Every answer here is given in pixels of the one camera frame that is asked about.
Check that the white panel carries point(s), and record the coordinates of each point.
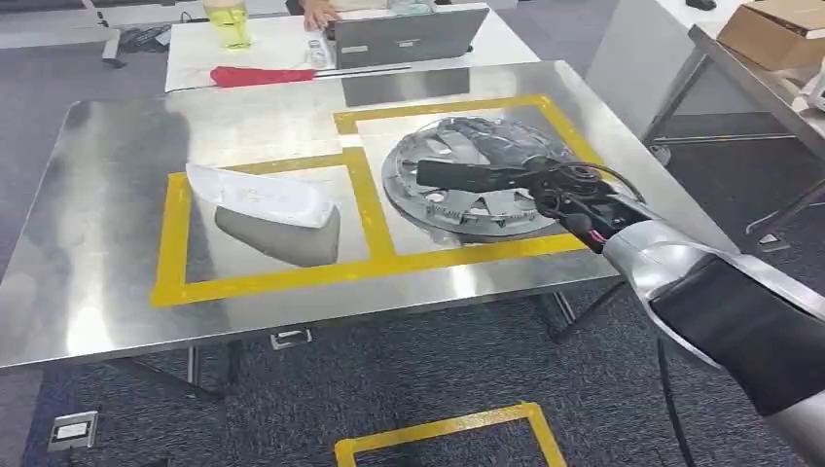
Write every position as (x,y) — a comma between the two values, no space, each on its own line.
(644,64)

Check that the grey floor cover plate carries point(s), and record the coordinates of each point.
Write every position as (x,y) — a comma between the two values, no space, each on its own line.
(770,243)

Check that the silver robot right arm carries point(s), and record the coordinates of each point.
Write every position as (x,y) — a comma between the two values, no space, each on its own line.
(741,322)

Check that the grey laptop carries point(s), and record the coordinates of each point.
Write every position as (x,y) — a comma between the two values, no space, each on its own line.
(406,39)

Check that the brown cardboard box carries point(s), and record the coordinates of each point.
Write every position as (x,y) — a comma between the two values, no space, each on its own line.
(767,35)

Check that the person's hand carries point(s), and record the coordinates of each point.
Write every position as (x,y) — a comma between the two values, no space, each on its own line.
(319,14)

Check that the steel side table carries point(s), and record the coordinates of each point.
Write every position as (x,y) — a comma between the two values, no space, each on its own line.
(760,96)

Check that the yellow-green drink bottle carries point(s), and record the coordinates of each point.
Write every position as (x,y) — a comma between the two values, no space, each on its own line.
(227,26)

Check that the pale curved plastic shell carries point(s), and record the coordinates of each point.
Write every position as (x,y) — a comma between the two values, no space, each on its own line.
(258,193)

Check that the white desk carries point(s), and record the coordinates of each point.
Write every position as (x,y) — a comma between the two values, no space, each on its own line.
(193,58)

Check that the silver floor outlet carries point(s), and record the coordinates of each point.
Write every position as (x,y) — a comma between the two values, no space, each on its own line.
(72,430)

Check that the yellow bench tape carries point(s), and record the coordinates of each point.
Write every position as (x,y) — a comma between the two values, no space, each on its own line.
(258,277)

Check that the steel bench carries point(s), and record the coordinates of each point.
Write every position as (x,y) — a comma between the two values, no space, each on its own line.
(96,225)

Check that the silver wheel hubcap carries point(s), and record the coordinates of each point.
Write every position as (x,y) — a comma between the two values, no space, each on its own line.
(451,216)

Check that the yellow floor tape frame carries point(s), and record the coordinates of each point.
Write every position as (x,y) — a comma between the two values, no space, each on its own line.
(445,428)

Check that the white table frame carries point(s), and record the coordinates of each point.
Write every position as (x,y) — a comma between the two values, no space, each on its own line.
(58,39)

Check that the silver floor socket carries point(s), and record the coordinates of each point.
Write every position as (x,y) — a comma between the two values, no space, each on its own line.
(291,339)

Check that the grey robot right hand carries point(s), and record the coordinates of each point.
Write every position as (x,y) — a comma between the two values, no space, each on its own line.
(477,175)

